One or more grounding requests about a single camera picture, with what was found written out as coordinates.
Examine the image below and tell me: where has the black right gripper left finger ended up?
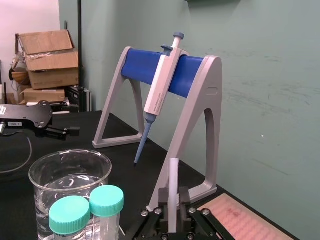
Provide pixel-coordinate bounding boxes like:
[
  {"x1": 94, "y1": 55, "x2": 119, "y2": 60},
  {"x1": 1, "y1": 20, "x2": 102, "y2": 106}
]
[{"x1": 132, "y1": 187, "x2": 171, "y2": 240}]

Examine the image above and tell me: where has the closed brown cardboard box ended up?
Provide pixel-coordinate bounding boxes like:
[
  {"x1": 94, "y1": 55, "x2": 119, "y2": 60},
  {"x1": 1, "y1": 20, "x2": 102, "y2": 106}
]
[{"x1": 27, "y1": 67, "x2": 81, "y2": 91}]

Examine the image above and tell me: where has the clear glass beaker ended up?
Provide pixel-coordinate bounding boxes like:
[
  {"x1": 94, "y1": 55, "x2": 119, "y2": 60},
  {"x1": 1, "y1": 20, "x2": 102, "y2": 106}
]
[{"x1": 28, "y1": 149, "x2": 113, "y2": 240}]

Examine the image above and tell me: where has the thin dark cable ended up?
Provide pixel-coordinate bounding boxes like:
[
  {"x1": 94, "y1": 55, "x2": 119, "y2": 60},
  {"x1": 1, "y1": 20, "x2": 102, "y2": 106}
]
[{"x1": 0, "y1": 131, "x2": 34, "y2": 174}]

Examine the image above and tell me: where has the black upright pole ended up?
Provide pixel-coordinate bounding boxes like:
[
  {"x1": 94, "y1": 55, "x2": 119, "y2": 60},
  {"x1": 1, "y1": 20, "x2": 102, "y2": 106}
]
[{"x1": 76, "y1": 0, "x2": 85, "y2": 113}]

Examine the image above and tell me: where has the pink ribbed mat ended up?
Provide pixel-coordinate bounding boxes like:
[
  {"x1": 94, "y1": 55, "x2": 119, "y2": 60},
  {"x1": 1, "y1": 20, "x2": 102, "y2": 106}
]
[{"x1": 197, "y1": 192, "x2": 297, "y2": 240}]

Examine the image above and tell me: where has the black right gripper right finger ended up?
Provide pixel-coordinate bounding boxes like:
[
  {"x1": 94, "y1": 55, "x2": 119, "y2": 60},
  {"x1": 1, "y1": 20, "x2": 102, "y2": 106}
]
[{"x1": 177, "y1": 186, "x2": 229, "y2": 240}]

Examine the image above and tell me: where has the brown woven basket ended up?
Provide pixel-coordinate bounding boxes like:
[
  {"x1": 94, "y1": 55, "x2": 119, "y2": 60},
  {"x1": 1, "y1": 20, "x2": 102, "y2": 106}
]
[{"x1": 9, "y1": 70, "x2": 30, "y2": 84}]

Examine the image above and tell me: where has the flat brown cardboard box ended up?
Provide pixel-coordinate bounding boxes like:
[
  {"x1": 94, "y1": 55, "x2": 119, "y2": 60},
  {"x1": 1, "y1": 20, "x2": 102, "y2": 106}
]
[{"x1": 19, "y1": 87, "x2": 67, "y2": 104}]

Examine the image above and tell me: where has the black metal equipment stack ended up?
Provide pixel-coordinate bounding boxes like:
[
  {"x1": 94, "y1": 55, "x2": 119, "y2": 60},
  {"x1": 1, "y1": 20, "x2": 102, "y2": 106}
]
[{"x1": 65, "y1": 84, "x2": 93, "y2": 114}]

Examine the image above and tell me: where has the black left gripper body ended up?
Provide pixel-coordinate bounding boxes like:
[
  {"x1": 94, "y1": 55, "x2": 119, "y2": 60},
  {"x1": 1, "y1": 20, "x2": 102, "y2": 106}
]
[{"x1": 0, "y1": 100, "x2": 54, "y2": 138}]

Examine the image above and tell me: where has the clear vial with teal cap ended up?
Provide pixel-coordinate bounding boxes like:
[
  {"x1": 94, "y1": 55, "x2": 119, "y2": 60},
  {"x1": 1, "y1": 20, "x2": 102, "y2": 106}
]
[
  {"x1": 89, "y1": 184, "x2": 125, "y2": 240},
  {"x1": 48, "y1": 195, "x2": 91, "y2": 240}
]

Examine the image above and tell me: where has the black table cloth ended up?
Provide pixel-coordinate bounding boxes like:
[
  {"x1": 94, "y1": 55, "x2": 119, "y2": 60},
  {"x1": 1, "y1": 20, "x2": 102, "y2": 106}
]
[{"x1": 0, "y1": 109, "x2": 301, "y2": 240}]

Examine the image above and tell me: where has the white and blue pipette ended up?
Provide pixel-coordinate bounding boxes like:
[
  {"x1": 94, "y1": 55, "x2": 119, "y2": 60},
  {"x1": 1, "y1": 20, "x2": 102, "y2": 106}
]
[{"x1": 134, "y1": 31, "x2": 189, "y2": 165}]

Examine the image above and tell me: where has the white translucent stirring rod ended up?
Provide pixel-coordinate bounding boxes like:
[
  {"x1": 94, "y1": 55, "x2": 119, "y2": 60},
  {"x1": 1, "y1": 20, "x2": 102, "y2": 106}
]
[{"x1": 167, "y1": 157, "x2": 180, "y2": 234}]

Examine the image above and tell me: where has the open brown cardboard box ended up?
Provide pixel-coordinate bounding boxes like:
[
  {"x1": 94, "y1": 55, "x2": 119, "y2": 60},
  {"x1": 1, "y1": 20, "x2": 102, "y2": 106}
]
[{"x1": 17, "y1": 29, "x2": 80, "y2": 73}]

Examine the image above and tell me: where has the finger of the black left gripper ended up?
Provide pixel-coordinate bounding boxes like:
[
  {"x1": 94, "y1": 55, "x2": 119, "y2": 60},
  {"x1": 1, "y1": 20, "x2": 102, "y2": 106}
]
[
  {"x1": 51, "y1": 106, "x2": 72, "y2": 116},
  {"x1": 46, "y1": 126, "x2": 81, "y2": 140}
]

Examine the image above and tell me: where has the grey stand with blue bar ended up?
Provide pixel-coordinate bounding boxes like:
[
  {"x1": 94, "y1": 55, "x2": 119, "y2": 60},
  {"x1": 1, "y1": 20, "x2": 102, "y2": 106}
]
[{"x1": 92, "y1": 46, "x2": 223, "y2": 211}]

